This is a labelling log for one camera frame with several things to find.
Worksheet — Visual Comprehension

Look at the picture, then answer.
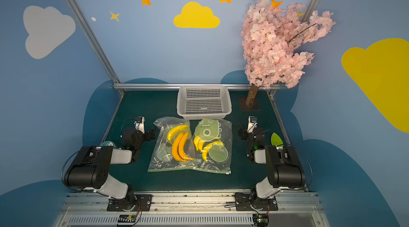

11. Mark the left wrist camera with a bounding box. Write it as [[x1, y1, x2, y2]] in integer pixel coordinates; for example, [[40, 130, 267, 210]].
[[134, 117, 145, 134]]

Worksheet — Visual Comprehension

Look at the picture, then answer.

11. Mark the aluminium front rail frame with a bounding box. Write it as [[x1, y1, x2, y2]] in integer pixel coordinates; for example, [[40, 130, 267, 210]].
[[54, 189, 330, 227]]

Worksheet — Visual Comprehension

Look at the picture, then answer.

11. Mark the green printed zip bag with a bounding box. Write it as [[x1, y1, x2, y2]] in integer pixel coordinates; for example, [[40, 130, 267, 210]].
[[193, 119, 233, 175]]

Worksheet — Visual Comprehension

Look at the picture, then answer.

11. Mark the yellow banana bag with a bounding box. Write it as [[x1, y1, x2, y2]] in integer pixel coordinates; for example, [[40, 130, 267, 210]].
[[167, 125, 190, 142], [193, 136, 206, 151]]

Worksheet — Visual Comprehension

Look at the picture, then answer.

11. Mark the yellow banana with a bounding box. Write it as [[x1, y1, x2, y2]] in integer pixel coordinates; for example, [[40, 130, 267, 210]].
[[202, 141, 228, 163]]

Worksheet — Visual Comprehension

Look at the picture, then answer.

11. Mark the green toy shovel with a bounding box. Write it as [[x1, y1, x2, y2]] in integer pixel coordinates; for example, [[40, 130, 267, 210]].
[[271, 133, 284, 147]]

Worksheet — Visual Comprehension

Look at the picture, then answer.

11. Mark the left clear zip bag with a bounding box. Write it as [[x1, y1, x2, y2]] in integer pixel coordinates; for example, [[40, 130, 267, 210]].
[[148, 117, 197, 172]]

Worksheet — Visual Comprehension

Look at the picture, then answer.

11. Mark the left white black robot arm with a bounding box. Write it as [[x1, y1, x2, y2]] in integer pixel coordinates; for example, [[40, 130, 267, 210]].
[[62, 127, 156, 213]]

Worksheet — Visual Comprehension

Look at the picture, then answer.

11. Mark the pink blossom artificial tree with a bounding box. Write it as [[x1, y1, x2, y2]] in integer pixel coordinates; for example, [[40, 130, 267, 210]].
[[241, 0, 335, 109]]

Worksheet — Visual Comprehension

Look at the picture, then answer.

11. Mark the orange banana bag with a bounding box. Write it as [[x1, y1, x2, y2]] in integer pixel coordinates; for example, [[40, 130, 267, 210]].
[[178, 132, 193, 161], [171, 132, 186, 162]]

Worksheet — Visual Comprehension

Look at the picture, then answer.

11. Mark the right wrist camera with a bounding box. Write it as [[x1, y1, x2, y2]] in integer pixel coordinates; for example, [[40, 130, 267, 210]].
[[247, 116, 257, 133]]

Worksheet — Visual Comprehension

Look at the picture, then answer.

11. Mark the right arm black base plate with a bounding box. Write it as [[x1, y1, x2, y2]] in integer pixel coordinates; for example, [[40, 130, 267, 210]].
[[233, 192, 279, 212]]

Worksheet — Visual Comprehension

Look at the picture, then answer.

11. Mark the small round labelled jar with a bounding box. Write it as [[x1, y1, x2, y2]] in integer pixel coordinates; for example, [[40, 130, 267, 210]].
[[100, 141, 116, 148]]

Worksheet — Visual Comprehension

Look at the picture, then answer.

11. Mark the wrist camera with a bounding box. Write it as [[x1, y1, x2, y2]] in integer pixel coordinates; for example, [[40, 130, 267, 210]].
[[247, 116, 257, 133], [134, 117, 145, 134]]

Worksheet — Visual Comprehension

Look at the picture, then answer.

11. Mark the white perforated plastic basket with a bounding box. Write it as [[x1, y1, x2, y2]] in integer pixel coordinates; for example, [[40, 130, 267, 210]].
[[177, 85, 232, 120]]

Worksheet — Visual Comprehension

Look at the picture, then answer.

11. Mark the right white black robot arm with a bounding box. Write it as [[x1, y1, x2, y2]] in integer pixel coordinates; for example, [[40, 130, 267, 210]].
[[238, 127, 306, 202]]

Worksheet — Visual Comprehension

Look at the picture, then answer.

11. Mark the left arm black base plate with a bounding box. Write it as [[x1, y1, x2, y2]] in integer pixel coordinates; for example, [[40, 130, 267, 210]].
[[107, 194, 153, 212]]

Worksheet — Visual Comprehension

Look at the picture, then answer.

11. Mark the yellow banana top left bag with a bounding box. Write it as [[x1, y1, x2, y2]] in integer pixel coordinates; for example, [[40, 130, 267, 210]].
[[167, 125, 190, 142]]

